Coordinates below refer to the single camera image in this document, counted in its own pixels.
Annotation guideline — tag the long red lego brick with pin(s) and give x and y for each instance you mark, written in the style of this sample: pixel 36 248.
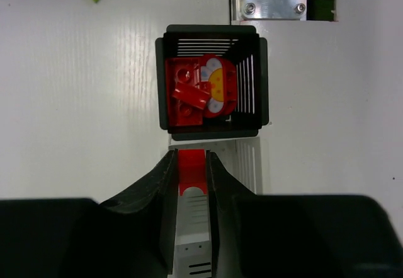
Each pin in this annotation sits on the long red lego brick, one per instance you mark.
pixel 184 70

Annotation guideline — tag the small red lego clip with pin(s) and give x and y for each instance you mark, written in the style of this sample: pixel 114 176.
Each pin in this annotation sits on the small red lego clip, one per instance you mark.
pixel 192 170

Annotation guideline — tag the far right black bin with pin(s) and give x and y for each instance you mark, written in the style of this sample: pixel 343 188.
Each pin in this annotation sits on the far right black bin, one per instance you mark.
pixel 240 45

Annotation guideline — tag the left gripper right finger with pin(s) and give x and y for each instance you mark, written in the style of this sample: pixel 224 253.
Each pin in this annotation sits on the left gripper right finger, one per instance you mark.
pixel 235 229

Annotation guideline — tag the red curved lego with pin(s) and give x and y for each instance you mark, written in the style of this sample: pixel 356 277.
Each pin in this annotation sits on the red curved lego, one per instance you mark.
pixel 191 95

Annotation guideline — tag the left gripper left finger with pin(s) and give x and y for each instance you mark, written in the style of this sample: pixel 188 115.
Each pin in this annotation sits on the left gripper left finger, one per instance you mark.
pixel 140 232

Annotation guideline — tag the red round lego piece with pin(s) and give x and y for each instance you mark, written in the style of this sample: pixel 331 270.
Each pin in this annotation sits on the red round lego piece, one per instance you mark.
pixel 220 76

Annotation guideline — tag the right white bin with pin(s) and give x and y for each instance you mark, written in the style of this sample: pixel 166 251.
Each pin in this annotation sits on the right white bin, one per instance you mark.
pixel 193 248

